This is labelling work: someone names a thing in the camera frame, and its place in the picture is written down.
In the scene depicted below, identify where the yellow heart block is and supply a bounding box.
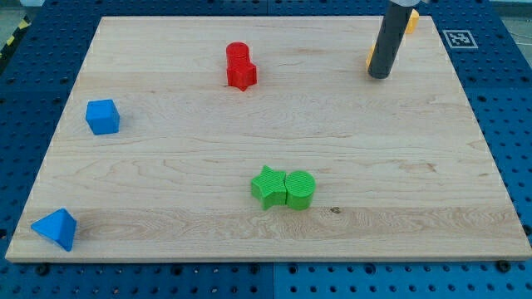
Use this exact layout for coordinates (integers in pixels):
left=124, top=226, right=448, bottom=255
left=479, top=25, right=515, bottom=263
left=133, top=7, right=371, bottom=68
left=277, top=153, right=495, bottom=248
left=366, top=43, right=376, bottom=71

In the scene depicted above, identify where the yellow hexagon block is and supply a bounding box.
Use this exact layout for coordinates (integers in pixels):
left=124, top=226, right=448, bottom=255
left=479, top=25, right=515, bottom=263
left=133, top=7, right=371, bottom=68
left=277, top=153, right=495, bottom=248
left=405, top=9, right=420, bottom=34

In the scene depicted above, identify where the wooden board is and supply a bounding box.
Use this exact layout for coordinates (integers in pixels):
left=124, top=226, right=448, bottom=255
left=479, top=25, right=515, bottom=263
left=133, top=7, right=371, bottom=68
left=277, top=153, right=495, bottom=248
left=6, top=17, right=531, bottom=263

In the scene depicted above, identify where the green star block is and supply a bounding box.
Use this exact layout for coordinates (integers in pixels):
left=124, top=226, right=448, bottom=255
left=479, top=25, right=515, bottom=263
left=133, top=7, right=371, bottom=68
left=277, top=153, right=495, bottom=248
left=251, top=165, right=287, bottom=210

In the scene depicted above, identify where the green cylinder block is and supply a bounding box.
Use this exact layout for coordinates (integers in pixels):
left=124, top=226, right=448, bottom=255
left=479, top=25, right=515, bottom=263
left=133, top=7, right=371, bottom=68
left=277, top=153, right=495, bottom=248
left=285, top=170, right=316, bottom=210

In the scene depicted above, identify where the red star block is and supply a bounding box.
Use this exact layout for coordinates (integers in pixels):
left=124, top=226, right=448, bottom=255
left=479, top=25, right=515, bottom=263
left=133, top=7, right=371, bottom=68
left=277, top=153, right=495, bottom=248
left=226, top=62, right=258, bottom=91

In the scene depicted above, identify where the red cylinder block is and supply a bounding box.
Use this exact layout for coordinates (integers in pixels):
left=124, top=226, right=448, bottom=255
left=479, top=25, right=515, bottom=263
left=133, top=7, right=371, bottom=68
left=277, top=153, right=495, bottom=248
left=226, top=42, right=250, bottom=68

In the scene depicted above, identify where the blue cube block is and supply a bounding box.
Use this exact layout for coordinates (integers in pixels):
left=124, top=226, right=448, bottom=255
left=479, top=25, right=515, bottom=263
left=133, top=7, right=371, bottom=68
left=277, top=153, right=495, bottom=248
left=86, top=99, right=120, bottom=135

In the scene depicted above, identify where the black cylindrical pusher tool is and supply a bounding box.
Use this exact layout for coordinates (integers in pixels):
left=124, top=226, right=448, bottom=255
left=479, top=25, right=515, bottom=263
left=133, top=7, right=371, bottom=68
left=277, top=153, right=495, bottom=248
left=367, top=0, right=418, bottom=79

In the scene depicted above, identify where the blue triangle block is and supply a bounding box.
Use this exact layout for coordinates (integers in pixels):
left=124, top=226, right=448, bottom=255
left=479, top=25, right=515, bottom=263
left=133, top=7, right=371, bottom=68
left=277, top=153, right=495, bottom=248
left=31, top=208, right=77, bottom=252

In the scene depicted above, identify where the white fiducial marker tag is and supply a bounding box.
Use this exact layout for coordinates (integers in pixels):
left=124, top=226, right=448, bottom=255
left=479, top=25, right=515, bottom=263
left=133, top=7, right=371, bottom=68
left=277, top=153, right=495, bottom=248
left=443, top=29, right=478, bottom=49

